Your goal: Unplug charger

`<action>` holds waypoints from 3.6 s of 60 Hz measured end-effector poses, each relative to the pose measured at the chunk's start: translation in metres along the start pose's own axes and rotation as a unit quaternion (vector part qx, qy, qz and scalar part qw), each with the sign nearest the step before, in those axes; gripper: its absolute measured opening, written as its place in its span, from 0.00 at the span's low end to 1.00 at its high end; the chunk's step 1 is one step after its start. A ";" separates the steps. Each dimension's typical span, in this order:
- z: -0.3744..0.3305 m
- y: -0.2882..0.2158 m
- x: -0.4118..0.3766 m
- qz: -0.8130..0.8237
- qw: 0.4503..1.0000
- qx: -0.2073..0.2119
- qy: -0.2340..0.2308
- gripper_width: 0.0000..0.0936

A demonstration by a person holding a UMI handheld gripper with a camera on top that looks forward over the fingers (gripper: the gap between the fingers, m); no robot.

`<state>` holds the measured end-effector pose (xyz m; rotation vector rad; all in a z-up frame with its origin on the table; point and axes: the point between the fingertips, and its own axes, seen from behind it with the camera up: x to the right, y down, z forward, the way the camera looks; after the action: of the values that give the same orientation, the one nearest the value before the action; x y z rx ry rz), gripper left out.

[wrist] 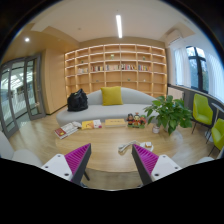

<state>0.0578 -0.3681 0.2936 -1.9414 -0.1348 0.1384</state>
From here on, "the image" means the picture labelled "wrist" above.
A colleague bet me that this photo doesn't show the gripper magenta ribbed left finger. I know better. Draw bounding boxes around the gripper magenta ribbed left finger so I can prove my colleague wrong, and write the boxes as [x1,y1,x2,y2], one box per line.
[65,144,91,185]

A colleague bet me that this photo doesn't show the green chair far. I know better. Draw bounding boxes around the green chair far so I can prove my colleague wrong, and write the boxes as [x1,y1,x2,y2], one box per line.
[191,93,214,135]

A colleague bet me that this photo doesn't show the glass double door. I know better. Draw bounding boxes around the glass double door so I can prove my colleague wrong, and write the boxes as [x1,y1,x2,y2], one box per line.
[0,54,46,137]

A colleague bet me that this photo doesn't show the wall air conditioner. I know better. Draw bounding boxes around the wall air conditioner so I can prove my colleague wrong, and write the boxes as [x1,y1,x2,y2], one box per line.
[166,30,182,45]

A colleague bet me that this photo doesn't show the round wooden coffee table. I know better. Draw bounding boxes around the round wooden coffee table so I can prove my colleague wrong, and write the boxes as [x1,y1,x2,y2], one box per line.
[56,125,183,172]

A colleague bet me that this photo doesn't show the green chair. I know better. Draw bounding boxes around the green chair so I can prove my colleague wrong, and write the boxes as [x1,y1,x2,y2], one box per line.
[211,118,224,150]
[191,93,214,135]

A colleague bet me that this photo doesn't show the grey curved sofa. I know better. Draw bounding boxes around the grey curved sofa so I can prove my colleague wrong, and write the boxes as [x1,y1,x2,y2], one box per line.
[56,87,155,126]

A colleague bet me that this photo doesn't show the colourful toy figures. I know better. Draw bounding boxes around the colourful toy figures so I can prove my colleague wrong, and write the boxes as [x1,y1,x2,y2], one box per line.
[126,112,147,128]

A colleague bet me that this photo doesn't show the green potted plant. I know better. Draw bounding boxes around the green potted plant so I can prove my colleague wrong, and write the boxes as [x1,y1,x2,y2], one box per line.
[144,95,192,135]

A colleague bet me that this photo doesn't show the green chair near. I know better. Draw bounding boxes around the green chair near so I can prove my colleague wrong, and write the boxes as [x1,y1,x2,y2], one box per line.
[211,118,224,150]

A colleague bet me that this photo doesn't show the white pink book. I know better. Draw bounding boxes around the white pink book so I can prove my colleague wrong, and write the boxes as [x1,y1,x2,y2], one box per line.
[93,119,102,128]

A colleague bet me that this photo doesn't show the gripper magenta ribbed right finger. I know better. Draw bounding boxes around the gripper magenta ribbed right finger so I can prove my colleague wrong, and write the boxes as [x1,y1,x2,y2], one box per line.
[132,144,159,185]

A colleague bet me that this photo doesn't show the open magazine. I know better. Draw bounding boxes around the open magazine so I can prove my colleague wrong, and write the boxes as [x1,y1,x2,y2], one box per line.
[54,122,82,139]

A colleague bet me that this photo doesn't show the yellow book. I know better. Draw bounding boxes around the yellow book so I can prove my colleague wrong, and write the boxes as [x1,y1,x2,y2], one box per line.
[82,120,94,130]

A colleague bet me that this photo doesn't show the dark framed window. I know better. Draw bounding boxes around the dark framed window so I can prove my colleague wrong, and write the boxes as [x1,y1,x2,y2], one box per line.
[186,46,209,93]

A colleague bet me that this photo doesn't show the black backpack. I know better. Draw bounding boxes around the black backpack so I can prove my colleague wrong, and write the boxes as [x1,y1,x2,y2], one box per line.
[67,89,88,112]

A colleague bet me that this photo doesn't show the yellow cushion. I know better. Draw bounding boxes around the yellow cushion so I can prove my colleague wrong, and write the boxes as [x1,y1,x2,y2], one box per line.
[101,86,123,106]

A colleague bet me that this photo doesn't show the wooden wall bookshelf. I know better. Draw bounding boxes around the wooden wall bookshelf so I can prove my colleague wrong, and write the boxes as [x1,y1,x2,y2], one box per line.
[65,44,167,97]

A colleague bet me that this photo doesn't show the yellow flat box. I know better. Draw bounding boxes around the yellow flat box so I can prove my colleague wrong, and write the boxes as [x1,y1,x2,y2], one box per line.
[105,119,126,127]

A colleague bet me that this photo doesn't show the ceiling strip light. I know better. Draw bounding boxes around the ceiling strip light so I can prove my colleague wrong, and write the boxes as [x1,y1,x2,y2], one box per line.
[116,15,123,38]

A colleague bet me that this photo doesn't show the white armchair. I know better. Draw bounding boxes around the white armchair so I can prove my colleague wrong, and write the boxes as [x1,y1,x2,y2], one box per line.
[0,131,42,167]

